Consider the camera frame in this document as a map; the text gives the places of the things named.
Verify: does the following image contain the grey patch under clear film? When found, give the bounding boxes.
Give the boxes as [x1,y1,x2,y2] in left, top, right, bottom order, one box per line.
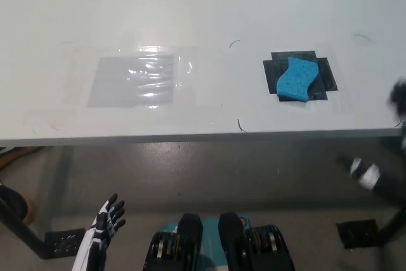
[63,45,195,110]

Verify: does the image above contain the black tape square mark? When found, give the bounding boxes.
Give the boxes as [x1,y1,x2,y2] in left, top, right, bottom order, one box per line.
[262,50,339,103]

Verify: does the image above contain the black teal robot body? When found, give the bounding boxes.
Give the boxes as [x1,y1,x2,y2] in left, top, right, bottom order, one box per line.
[141,212,296,271]

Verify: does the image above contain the black floor plate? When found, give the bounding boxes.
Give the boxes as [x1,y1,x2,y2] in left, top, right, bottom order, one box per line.
[44,228,87,260]
[336,218,381,249]

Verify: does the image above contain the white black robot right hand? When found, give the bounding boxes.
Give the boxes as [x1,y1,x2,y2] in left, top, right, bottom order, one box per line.
[335,76,406,204]

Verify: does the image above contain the black table leg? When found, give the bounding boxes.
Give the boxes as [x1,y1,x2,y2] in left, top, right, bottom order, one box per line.
[0,196,53,260]
[377,201,406,247]

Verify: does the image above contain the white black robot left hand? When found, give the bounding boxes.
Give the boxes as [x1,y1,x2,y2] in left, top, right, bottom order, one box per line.
[88,192,127,253]

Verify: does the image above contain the blue wavy sponge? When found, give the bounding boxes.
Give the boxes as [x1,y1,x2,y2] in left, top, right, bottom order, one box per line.
[276,56,319,103]

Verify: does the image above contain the black round roll tan rim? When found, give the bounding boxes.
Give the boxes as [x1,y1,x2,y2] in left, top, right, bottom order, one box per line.
[0,184,36,225]

